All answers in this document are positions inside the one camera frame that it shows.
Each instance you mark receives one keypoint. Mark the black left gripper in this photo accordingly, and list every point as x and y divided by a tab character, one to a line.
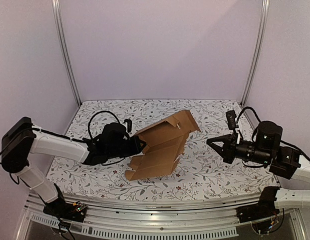
135	140

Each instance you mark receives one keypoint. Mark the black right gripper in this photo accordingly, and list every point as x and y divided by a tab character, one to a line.
228	149

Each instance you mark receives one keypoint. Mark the brown cardboard box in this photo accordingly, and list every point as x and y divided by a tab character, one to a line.
165	142

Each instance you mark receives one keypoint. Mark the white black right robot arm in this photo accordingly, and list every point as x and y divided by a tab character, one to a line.
268	151

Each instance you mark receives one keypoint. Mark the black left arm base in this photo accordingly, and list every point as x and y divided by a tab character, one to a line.
70	211

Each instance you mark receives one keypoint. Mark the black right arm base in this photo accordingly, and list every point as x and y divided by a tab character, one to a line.
256	211

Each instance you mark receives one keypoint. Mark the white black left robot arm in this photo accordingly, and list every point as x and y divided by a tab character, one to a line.
25	138

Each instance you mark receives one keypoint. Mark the floral patterned table mat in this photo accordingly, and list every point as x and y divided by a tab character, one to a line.
200	174

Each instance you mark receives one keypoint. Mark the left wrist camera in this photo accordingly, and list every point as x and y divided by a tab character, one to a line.
128	122

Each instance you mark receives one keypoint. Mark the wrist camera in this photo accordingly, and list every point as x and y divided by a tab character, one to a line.
232	125
128	122

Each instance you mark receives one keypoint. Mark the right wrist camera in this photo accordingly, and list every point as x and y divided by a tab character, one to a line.
232	125

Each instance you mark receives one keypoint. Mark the aluminium front rail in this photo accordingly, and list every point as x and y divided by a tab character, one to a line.
109	219

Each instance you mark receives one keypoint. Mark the right aluminium frame post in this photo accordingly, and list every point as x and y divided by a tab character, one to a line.
257	51

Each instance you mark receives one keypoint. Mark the aluminium frame post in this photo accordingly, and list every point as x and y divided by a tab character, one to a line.
64	50
257	51

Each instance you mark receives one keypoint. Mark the left aluminium frame post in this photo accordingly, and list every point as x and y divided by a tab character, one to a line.
64	50

